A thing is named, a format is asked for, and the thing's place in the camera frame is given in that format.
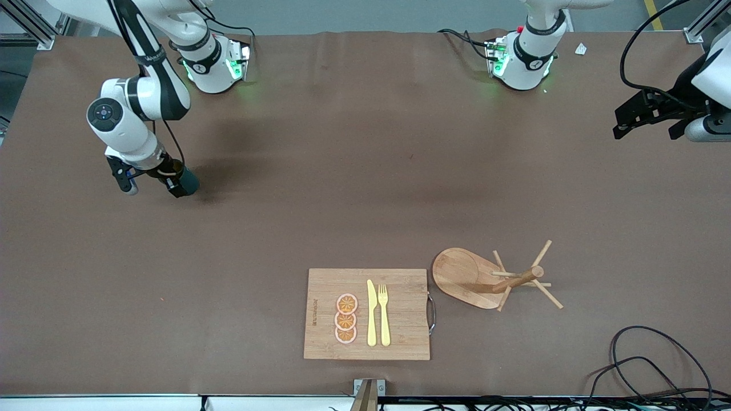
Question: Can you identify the metal bracket with post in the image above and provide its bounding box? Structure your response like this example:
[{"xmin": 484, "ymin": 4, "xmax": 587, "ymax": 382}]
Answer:
[{"xmin": 350, "ymin": 378, "xmax": 387, "ymax": 411}]

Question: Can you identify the wooden mug tree rack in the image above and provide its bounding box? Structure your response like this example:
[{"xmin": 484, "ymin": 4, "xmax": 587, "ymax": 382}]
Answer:
[{"xmin": 432, "ymin": 240, "xmax": 564, "ymax": 312}]

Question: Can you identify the yellow plastic knife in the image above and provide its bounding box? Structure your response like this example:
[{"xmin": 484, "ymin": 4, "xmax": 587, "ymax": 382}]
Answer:
[{"xmin": 367, "ymin": 279, "xmax": 378, "ymax": 347}]

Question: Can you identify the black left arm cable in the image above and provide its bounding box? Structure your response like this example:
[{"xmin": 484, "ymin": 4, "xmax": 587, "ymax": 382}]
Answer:
[{"xmin": 621, "ymin": 0, "xmax": 694, "ymax": 109}]

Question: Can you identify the black base cable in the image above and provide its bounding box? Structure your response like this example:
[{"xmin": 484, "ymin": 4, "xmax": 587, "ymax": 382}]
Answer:
[
  {"xmin": 439, "ymin": 29, "xmax": 492, "ymax": 61},
  {"xmin": 203, "ymin": 22, "xmax": 256, "ymax": 58}
]

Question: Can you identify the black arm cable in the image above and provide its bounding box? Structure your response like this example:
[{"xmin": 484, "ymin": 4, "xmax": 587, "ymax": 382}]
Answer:
[
  {"xmin": 621, "ymin": 0, "xmax": 694, "ymax": 109},
  {"xmin": 109, "ymin": 0, "xmax": 186, "ymax": 167}
]

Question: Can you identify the brown table cover mat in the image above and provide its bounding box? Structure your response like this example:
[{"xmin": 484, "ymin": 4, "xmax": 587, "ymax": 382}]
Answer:
[{"xmin": 0, "ymin": 30, "xmax": 731, "ymax": 398}]

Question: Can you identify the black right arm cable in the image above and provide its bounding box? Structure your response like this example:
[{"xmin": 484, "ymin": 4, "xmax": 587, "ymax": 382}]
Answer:
[{"xmin": 109, "ymin": 0, "xmax": 186, "ymax": 167}]

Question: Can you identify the dark green ribbed cup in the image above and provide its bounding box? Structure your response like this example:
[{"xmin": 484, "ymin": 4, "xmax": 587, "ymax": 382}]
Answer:
[{"xmin": 150, "ymin": 162, "xmax": 200, "ymax": 198}]

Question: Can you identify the aluminium frame profile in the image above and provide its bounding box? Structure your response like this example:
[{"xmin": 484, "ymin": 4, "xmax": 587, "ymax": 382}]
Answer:
[
  {"xmin": 0, "ymin": 0, "xmax": 78, "ymax": 52},
  {"xmin": 684, "ymin": 0, "xmax": 731, "ymax": 45}
]

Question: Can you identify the yellow plastic fork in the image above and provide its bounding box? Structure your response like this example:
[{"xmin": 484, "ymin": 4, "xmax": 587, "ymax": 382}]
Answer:
[{"xmin": 377, "ymin": 284, "xmax": 391, "ymax": 347}]

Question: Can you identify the black right base cable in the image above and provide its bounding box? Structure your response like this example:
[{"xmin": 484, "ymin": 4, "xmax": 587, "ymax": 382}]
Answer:
[{"xmin": 203, "ymin": 22, "xmax": 256, "ymax": 58}]

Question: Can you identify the black looped floor cable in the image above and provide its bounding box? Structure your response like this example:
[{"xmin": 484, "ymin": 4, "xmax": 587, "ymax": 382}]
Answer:
[
  {"xmin": 588, "ymin": 357, "xmax": 694, "ymax": 411},
  {"xmin": 610, "ymin": 325, "xmax": 714, "ymax": 411}
]

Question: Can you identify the bamboo cutting board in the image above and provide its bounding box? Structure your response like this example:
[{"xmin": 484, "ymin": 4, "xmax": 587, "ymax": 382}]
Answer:
[{"xmin": 303, "ymin": 268, "xmax": 436, "ymax": 361}]

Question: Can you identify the white table frame rail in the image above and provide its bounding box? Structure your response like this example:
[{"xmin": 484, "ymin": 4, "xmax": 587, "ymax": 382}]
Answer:
[{"xmin": 0, "ymin": 394, "xmax": 475, "ymax": 411}]

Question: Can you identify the black left base cable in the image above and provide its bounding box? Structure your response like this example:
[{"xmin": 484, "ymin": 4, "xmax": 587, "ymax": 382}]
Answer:
[{"xmin": 439, "ymin": 29, "xmax": 492, "ymax": 61}]

